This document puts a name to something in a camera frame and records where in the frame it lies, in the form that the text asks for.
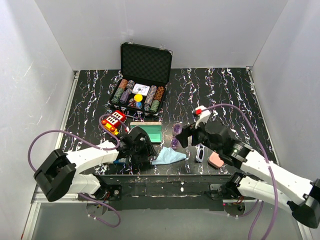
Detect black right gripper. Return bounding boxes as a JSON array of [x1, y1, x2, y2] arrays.
[[175, 117, 221, 155]]

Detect grey glasses case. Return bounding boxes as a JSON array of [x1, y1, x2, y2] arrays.
[[130, 121, 163, 144]]

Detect light blue cleaning cloth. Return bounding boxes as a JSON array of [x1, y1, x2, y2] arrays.
[[151, 147, 187, 166]]

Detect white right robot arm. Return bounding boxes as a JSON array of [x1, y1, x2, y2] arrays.
[[176, 121, 320, 229]]

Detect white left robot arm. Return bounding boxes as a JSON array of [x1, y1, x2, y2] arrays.
[[33, 126, 157, 202]]

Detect purple translucent sunglasses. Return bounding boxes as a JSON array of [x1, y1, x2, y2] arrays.
[[170, 122, 183, 151]]

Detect blue grey brick block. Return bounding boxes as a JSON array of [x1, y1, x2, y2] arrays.
[[111, 157, 127, 165]]

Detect pink glasses case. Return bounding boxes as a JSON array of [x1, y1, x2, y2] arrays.
[[207, 152, 225, 169]]

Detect red yellow toy bus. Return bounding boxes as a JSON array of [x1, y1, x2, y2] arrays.
[[100, 110, 127, 136]]

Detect yellow dealer button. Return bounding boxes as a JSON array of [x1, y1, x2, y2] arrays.
[[134, 94, 143, 102]]

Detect white card deck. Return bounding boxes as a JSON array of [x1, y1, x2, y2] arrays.
[[132, 83, 150, 96]]

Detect black poker chip case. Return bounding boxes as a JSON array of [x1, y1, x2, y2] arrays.
[[108, 42, 173, 116]]

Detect white frame sunglasses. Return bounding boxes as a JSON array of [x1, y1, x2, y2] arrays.
[[195, 143, 205, 163]]

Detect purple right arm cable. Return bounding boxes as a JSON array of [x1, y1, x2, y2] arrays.
[[197, 103, 279, 240]]

